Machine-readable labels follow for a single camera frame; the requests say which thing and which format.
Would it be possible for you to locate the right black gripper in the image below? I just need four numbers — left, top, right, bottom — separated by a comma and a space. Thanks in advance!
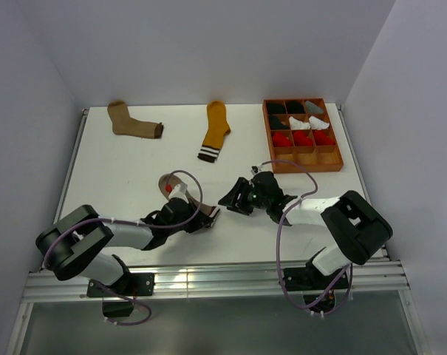
218, 177, 270, 216

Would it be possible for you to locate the tan sock with red cuff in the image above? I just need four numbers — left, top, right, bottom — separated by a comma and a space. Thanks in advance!
158, 174, 220, 218

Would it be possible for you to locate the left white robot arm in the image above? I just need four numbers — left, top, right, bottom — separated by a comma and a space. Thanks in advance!
35, 197, 219, 295

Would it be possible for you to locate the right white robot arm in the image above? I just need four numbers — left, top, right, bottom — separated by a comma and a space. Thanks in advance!
219, 172, 393, 288

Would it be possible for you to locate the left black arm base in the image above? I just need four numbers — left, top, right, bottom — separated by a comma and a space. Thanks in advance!
86, 272, 155, 326

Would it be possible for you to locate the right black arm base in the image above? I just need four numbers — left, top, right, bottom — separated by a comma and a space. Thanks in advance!
281, 267, 352, 317

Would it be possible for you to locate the red rolled sock left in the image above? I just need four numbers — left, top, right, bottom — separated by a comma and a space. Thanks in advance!
272, 132, 293, 147

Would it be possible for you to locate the red rolled sock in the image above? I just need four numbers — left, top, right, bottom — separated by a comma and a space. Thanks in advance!
313, 130, 335, 146
293, 130, 313, 146
272, 132, 293, 147

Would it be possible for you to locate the mustard yellow striped sock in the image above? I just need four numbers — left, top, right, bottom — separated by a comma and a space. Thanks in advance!
197, 101, 231, 163

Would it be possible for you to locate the black rolled sock middle-left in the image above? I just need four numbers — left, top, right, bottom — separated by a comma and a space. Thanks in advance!
268, 115, 290, 130

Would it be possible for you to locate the red rolled sock middle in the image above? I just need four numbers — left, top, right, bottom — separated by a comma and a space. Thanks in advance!
293, 130, 313, 146

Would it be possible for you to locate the orange compartment organizer box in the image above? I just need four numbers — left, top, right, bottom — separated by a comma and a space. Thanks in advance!
262, 98, 344, 174

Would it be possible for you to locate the white rolled sock middle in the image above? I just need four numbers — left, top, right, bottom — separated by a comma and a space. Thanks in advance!
289, 116, 311, 130

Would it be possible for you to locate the white rolled sock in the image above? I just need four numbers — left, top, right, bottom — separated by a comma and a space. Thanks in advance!
289, 116, 311, 130
309, 115, 330, 130

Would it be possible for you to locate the black rolled sock back-left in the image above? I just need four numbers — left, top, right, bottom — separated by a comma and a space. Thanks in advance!
266, 102, 287, 115

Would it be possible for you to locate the red rolled sock right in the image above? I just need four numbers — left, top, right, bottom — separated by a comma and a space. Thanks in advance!
313, 130, 335, 146

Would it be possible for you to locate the brown sock on table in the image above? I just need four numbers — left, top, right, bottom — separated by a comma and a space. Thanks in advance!
107, 101, 164, 139

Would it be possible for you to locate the black rolled sock back-middle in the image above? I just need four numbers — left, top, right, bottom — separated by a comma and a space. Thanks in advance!
285, 101, 305, 114

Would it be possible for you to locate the white rolled sock right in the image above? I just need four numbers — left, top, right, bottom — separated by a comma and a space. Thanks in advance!
309, 115, 330, 130

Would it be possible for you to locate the grey rolled sock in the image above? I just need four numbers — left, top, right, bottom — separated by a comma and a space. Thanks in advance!
305, 101, 324, 114

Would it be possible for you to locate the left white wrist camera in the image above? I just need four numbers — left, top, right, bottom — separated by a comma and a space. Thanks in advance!
165, 183, 188, 201

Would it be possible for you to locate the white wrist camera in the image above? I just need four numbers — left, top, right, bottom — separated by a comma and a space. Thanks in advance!
250, 164, 264, 176
165, 183, 188, 201

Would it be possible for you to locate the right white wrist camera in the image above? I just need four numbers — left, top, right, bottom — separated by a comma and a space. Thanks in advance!
250, 164, 264, 176

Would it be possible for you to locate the aluminium frame rail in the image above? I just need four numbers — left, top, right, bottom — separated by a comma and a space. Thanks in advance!
21, 259, 409, 303

